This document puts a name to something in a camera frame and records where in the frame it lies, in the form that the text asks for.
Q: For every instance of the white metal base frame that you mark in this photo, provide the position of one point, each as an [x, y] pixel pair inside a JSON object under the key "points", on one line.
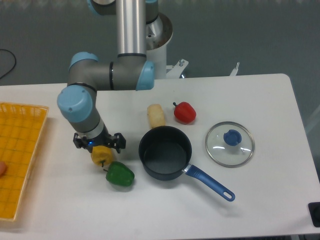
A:
{"points": [[176, 71]]}

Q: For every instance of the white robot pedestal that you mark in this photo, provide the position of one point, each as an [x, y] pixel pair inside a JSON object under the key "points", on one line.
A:
{"points": [[158, 35]]}

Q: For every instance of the dark saucepan blue handle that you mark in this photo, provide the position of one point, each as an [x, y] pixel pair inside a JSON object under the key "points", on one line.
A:
{"points": [[165, 153]]}

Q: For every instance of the green bell pepper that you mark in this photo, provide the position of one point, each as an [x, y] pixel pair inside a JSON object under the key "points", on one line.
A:
{"points": [[119, 174]]}

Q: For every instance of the yellow bell pepper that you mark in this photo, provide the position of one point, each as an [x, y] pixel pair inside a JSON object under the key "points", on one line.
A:
{"points": [[101, 155]]}

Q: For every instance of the black device at table corner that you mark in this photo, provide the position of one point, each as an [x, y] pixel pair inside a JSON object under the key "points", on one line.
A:
{"points": [[314, 210]]}

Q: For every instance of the yellow wicker basket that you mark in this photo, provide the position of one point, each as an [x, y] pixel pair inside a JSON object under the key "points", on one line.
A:
{"points": [[21, 127]]}

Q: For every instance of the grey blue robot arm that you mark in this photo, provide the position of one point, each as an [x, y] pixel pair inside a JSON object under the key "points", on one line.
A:
{"points": [[131, 71]]}

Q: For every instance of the glass lid blue knob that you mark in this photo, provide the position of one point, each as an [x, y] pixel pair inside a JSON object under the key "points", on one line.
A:
{"points": [[229, 144]]}

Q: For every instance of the orange object in basket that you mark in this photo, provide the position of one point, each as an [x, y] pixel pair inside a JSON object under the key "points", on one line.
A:
{"points": [[3, 168]]}

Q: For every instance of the red bell pepper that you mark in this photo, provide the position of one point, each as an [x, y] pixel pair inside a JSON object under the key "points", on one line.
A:
{"points": [[184, 112]]}

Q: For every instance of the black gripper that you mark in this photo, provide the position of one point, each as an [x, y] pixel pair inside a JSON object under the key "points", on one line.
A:
{"points": [[116, 141]]}

